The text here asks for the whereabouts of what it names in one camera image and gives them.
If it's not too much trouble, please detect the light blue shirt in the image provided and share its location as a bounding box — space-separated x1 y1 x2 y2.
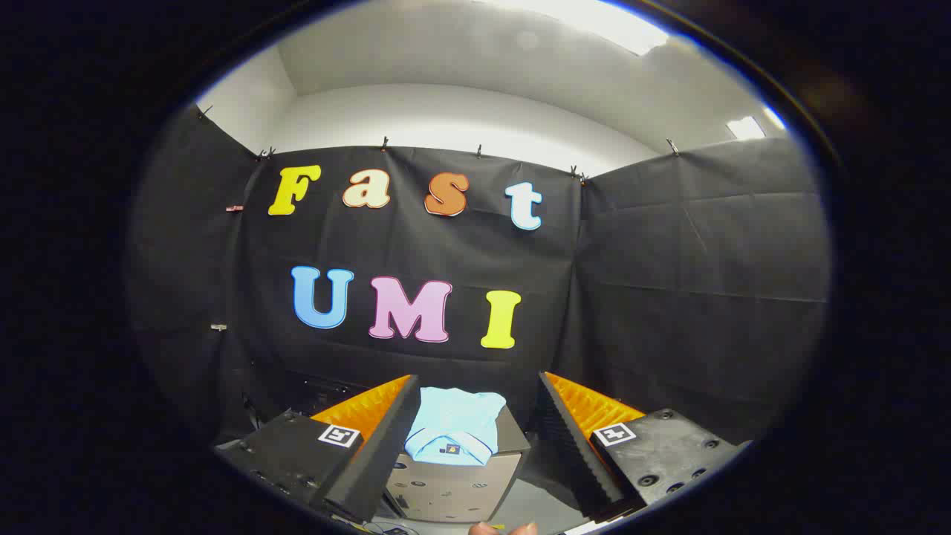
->
405 386 507 467

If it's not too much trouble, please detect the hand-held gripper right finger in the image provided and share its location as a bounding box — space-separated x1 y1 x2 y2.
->
533 371 753 523

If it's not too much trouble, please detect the row of black clips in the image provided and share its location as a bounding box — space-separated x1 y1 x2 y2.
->
197 104 681 183

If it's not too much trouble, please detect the long ceiling light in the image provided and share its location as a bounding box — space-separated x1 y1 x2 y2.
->
513 0 671 57

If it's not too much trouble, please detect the black backdrop cloth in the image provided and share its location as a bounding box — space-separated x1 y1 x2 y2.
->
126 104 831 447

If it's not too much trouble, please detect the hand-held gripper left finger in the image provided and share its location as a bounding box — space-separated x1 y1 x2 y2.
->
214 374 421 523

